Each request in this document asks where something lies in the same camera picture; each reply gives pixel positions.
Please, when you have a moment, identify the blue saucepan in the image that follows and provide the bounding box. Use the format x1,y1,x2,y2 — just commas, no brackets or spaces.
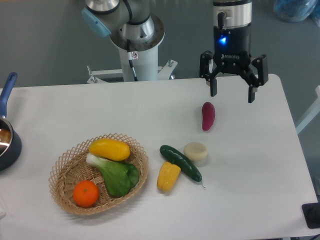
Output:
0,72,22,171

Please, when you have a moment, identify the black device at edge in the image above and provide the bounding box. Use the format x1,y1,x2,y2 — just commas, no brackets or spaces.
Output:
302,202,320,229

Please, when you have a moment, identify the black cable on pedestal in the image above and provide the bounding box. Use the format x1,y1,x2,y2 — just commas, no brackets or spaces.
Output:
125,39,139,82

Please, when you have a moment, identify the blue plastic bag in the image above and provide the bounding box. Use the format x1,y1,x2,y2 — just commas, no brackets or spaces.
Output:
273,0,320,27

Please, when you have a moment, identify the woven wicker basket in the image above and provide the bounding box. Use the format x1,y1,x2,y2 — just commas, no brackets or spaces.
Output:
48,133,149,215

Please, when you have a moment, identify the yellow bell pepper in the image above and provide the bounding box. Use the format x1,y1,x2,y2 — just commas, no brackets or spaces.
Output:
157,161,181,192

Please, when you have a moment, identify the dark green cucumber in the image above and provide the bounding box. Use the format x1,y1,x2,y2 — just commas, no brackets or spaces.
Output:
159,145,204,187

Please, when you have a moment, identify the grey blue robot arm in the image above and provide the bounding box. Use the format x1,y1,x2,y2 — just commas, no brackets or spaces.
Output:
81,0,269,103

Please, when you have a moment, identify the cream round cake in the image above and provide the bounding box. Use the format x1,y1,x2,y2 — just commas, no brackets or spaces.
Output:
183,142,208,167

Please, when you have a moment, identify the orange tangerine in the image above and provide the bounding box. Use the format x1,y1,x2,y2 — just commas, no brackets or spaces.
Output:
72,180,99,208

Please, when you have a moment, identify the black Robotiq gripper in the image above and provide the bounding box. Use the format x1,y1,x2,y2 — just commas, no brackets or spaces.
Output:
199,24,269,103

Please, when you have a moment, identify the purple sweet potato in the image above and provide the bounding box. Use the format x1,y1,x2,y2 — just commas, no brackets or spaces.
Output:
201,102,216,131

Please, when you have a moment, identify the green bok choy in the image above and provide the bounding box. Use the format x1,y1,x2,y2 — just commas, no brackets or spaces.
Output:
86,153,140,198

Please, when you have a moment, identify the white frame at right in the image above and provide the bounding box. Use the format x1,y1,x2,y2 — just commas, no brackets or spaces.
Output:
295,85,320,135

